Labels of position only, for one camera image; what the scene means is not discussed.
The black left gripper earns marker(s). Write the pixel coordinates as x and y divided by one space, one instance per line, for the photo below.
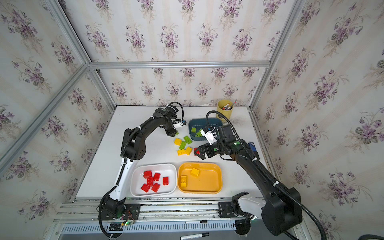
171 130

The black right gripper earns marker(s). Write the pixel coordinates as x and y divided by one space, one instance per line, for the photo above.
205 150

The yellow curved lego brick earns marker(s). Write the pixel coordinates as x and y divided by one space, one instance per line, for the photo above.
183 181

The red lego brick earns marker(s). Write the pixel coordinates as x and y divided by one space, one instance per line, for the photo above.
145 188
155 187
147 174
165 181
156 177
150 181

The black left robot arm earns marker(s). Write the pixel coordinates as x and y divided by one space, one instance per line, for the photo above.
134 148

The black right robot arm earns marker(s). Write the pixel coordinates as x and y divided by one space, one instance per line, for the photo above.
283 208

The dark teal plastic bin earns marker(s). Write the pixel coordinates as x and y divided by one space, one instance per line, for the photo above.
200 124

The yellow plastic tray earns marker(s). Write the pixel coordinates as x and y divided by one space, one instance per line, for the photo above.
209 181

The white plastic tray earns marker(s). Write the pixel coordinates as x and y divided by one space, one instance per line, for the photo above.
166 170

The yellow pen cup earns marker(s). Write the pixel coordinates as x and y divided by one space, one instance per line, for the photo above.
225 107

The black marker pen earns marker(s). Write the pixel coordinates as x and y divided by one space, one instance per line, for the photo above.
194 236

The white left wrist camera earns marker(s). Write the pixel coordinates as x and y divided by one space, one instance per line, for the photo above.
179 123

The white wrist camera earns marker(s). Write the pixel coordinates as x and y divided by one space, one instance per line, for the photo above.
209 134
179 123

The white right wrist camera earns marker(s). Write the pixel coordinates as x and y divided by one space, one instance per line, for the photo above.
209 134

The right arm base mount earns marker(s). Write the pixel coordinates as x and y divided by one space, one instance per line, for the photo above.
233 209

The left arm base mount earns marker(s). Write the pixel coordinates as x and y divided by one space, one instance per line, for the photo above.
112 221

